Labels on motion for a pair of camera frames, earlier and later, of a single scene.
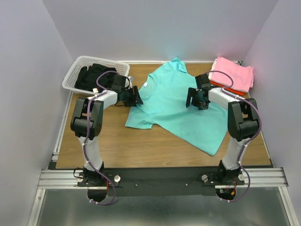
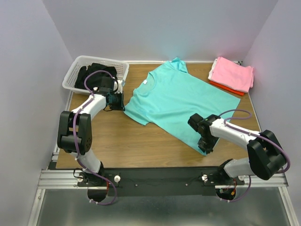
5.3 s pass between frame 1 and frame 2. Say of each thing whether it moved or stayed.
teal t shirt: stayed
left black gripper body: moved
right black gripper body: moved
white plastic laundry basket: stayed
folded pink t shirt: stayed
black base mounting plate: stayed
